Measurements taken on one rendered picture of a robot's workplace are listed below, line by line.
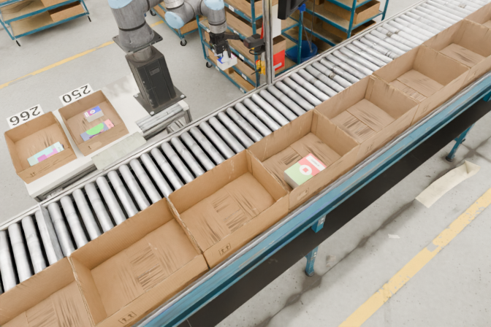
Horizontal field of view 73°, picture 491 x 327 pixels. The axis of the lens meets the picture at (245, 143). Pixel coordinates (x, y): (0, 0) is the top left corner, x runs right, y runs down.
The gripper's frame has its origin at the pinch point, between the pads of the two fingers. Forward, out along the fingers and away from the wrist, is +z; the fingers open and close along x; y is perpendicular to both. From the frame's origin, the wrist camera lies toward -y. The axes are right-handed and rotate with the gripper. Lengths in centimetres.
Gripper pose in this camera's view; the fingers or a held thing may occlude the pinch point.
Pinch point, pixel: (226, 60)
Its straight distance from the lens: 192.8
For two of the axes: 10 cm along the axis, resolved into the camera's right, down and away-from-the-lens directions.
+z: 0.8, 6.4, 7.6
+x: 5.8, 6.0, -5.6
